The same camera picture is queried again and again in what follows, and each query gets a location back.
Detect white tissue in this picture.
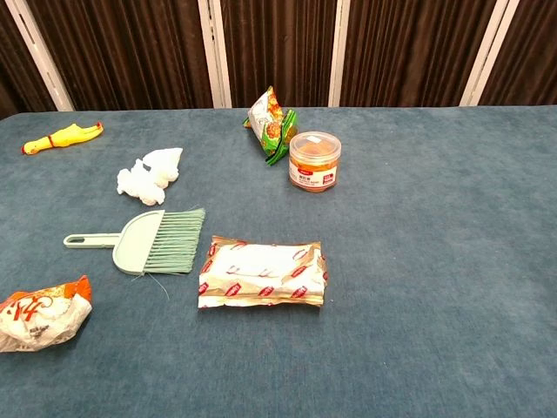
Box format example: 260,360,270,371
116,146,185,206

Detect clear jar with orange contents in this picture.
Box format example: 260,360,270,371
287,131,342,194

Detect white gold food package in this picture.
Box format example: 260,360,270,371
197,234,329,310

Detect green snack bag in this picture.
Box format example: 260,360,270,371
242,84,301,168

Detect brown pleated curtain panel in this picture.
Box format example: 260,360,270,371
0,0,58,121
478,0,557,107
339,0,498,108
25,0,215,111
218,0,339,109

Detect yellow rubber chicken toy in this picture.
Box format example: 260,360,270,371
21,121,105,156

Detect crumpled orange white snack bag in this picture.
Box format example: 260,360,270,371
0,274,94,354

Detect white partition frame post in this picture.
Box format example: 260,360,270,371
197,0,233,110
458,0,521,107
326,0,352,108
3,0,76,112

